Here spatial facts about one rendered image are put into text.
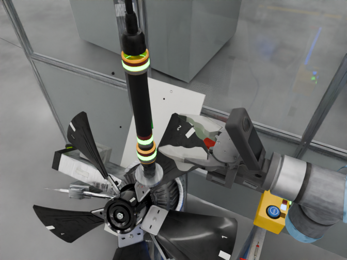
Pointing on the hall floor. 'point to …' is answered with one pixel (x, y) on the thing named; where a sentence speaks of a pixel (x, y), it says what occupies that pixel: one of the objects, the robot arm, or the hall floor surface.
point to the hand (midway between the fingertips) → (173, 129)
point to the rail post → (246, 244)
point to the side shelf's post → (186, 191)
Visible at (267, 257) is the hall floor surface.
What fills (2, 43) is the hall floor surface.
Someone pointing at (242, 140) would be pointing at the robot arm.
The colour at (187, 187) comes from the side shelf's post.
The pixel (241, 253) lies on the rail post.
